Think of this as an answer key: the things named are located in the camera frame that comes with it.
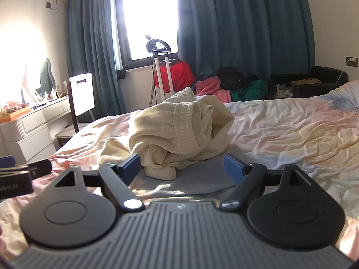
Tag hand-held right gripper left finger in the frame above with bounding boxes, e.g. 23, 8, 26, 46
55, 154, 145, 213

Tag green cloth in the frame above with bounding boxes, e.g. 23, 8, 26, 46
230, 79, 270, 101

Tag row of cosmetic bottles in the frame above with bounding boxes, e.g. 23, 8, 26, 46
34, 81, 69, 103

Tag pink cloth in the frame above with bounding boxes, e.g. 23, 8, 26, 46
195, 76, 232, 103

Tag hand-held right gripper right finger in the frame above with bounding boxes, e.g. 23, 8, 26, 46
220, 154, 310, 210

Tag clutter of small trinkets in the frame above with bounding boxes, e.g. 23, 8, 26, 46
0, 100, 28, 112

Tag cream pants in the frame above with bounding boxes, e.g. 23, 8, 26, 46
99, 87, 235, 181

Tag black sofa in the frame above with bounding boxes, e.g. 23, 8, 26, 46
264, 66, 348, 99

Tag narrow teal curtain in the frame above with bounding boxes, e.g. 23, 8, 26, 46
65, 0, 127, 115

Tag flat cardboard box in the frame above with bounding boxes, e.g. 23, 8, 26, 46
291, 78, 321, 88

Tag garment steamer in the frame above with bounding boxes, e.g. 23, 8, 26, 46
144, 34, 176, 104

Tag white dresser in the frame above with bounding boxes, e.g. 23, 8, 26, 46
0, 95, 73, 169

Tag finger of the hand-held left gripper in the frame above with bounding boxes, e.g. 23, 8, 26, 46
0, 156, 15, 169
26, 159, 53, 178

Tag wavy mirror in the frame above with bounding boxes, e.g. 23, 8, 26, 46
21, 57, 57, 104

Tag black clothes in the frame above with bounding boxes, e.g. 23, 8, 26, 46
217, 67, 260, 91

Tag orange box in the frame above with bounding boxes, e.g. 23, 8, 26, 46
0, 105, 31, 124

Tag wide teal curtain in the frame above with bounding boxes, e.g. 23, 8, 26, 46
177, 0, 316, 101

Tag window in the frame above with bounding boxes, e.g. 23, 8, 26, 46
115, 0, 180, 68

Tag white chair with dark frame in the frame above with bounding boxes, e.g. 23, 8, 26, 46
55, 72, 96, 150

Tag red garment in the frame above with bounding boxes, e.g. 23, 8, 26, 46
154, 59, 195, 93

